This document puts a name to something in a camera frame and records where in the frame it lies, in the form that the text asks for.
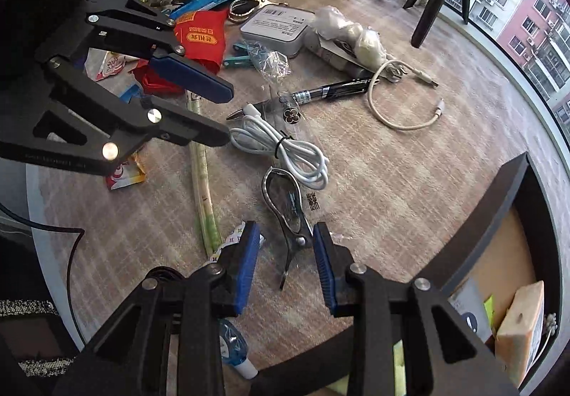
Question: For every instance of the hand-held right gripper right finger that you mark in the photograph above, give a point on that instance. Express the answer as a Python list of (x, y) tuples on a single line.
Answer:
[(323, 271)]

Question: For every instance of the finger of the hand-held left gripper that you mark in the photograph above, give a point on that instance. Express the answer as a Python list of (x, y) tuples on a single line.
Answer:
[(191, 75), (187, 131)]

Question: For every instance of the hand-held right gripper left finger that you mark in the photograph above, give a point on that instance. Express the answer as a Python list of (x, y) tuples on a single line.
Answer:
[(247, 267)]

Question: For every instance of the silver metal spring clip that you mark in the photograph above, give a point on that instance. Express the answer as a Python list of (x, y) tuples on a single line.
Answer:
[(294, 240)]

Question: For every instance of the grey packet black circle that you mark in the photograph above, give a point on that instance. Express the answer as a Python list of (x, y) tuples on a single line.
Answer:
[(331, 55)]

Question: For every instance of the black container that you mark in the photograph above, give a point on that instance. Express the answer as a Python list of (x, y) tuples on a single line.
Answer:
[(490, 209)]

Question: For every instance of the patterned white wrapper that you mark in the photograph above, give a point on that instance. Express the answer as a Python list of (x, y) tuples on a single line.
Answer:
[(227, 244)]

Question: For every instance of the red fabric pouch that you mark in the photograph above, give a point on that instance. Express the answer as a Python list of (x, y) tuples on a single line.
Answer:
[(200, 37)]

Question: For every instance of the blue plastic clothespin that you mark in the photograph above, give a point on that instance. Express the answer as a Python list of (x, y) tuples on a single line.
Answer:
[(236, 61)]

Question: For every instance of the long yellow sachet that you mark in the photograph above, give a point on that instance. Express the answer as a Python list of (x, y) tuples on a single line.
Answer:
[(205, 195)]

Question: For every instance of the red white creamer sachet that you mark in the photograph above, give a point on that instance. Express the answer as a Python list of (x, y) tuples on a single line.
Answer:
[(109, 64)]

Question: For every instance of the orange snack wrapper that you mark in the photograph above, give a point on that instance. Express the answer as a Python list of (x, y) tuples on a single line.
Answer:
[(127, 177)]

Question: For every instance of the clear plastic wrapper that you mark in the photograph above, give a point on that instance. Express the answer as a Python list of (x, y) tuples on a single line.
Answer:
[(271, 64)]

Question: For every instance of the small blue white bottle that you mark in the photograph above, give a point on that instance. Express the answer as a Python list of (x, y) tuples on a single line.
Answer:
[(234, 349)]

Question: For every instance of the silver tin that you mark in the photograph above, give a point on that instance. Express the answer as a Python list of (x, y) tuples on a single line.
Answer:
[(276, 30)]

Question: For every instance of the silver metal clamp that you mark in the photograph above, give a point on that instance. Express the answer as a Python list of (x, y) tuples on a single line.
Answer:
[(260, 1)]

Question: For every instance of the clear packet flower charm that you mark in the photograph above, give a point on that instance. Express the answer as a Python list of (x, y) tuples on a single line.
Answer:
[(291, 115)]

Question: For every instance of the black pen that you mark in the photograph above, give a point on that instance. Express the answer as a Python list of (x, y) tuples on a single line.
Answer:
[(338, 88)]

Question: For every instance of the bag of white balls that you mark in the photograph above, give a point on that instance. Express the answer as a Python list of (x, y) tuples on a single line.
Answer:
[(356, 37)]

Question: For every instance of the yellow green packet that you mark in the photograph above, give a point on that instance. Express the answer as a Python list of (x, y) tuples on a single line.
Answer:
[(490, 311)]

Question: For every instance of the tan cardboard packet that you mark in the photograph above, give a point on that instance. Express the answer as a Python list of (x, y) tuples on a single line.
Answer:
[(521, 333)]

